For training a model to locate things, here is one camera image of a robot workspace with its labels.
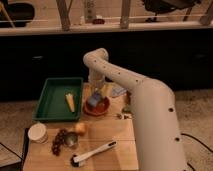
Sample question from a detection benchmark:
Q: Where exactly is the black chair at left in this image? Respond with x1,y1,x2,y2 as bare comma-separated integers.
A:
0,2,35,28

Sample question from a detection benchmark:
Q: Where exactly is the green vegetable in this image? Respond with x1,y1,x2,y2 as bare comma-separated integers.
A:
122,106,131,114

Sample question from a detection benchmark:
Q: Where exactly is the small metal utensil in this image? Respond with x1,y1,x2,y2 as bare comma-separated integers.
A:
116,114,132,120

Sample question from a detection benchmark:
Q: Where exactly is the black office chair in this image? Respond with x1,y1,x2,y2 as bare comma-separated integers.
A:
141,0,201,23

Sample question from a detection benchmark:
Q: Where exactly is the yellow corn piece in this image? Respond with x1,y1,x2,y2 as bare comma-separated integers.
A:
65,93,75,112

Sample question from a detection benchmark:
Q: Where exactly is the green plastic tray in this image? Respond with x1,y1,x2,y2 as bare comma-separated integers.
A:
33,77,83,122

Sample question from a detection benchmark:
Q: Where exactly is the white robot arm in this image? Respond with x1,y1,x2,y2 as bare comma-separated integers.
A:
83,48,187,171

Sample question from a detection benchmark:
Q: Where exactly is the black white handled brush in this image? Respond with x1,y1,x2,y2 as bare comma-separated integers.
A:
70,141,117,167

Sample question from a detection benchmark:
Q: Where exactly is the dark red small bowl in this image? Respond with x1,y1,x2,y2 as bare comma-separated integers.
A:
126,91,131,104

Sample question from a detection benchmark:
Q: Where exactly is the small orange fruit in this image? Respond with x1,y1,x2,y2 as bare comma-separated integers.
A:
75,123,87,136

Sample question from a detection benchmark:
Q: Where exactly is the blue sponge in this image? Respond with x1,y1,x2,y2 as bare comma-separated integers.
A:
87,92,103,107

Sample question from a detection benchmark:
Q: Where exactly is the wooden cutting board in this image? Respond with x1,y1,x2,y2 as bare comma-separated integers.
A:
23,83,139,171

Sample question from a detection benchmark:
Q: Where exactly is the small metal cup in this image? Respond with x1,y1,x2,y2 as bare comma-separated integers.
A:
64,132,78,148

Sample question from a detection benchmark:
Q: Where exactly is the dark red grapes bunch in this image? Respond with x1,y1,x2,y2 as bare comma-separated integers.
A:
51,129,67,156

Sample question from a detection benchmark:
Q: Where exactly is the light blue cloth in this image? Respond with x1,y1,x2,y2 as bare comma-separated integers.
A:
110,85,126,98

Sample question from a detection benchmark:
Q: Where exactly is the white round container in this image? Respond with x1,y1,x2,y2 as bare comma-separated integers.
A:
28,123,48,143

